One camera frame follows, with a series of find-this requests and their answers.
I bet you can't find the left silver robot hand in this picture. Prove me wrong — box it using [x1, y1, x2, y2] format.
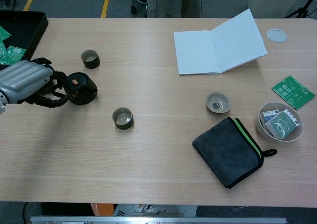
[0, 57, 70, 109]

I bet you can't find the black cast iron teapot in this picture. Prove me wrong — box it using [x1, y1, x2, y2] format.
[63, 72, 99, 105]

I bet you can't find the small cup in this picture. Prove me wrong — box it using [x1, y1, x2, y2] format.
[206, 92, 232, 114]
[111, 107, 134, 130]
[80, 49, 101, 69]

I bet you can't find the green sachet with white label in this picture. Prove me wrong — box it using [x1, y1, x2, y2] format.
[5, 45, 27, 66]

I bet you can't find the green tea sachet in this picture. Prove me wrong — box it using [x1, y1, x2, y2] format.
[0, 41, 8, 61]
[271, 75, 316, 111]
[0, 25, 12, 42]

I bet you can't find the black tray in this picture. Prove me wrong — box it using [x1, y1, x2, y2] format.
[0, 10, 49, 71]

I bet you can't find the orange plastic part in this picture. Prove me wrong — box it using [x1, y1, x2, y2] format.
[90, 203, 114, 217]

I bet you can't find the person in khaki trousers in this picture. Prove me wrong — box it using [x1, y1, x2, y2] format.
[146, 0, 241, 18]

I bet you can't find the open white notebook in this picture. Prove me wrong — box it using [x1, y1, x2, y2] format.
[173, 8, 269, 76]

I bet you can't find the grey cloth with green trim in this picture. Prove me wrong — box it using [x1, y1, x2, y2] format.
[192, 117, 278, 189]

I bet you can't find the beige round bowl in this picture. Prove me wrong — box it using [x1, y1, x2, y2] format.
[256, 102, 304, 142]

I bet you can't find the blue white tea packet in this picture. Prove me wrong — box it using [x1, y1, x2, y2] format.
[261, 109, 280, 125]

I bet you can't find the white storage bin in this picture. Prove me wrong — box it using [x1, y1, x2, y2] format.
[247, 0, 302, 18]

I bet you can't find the teal tea packet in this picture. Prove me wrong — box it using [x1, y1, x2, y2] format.
[265, 109, 301, 138]

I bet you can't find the black tripod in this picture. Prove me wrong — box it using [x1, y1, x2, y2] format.
[284, 0, 317, 19]

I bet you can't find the aluminium rail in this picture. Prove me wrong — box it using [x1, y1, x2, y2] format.
[29, 216, 288, 224]

